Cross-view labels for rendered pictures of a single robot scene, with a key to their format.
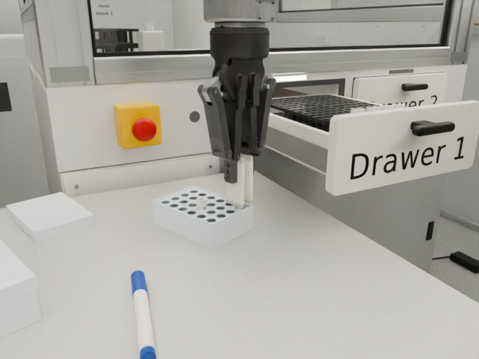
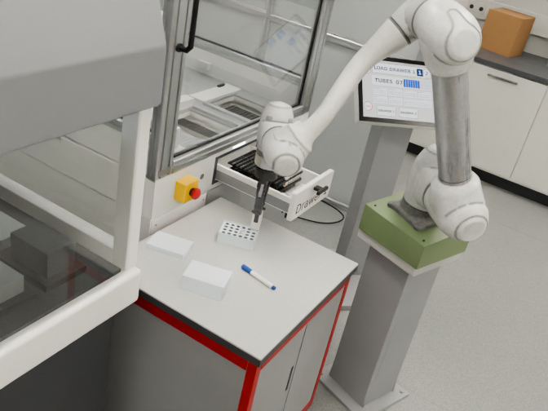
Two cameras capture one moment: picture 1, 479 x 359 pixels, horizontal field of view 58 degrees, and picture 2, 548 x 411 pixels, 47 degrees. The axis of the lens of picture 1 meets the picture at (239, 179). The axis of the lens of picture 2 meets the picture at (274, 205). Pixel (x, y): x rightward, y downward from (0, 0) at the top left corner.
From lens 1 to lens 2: 164 cm
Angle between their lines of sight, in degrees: 35
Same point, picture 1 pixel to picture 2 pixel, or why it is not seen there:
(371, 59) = not seen: hidden behind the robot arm
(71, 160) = (156, 212)
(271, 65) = (232, 141)
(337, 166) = (293, 210)
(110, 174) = (168, 215)
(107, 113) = (172, 185)
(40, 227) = (182, 252)
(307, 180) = (237, 195)
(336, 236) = (289, 236)
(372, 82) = not seen: hidden behind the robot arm
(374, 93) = not seen: hidden behind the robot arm
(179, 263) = (247, 258)
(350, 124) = (298, 195)
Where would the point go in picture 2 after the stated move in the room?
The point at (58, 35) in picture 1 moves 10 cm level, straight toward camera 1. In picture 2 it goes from (164, 155) to (187, 168)
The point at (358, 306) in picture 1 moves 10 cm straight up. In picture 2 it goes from (312, 263) to (319, 238)
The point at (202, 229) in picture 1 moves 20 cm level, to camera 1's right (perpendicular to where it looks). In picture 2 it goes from (249, 243) to (298, 234)
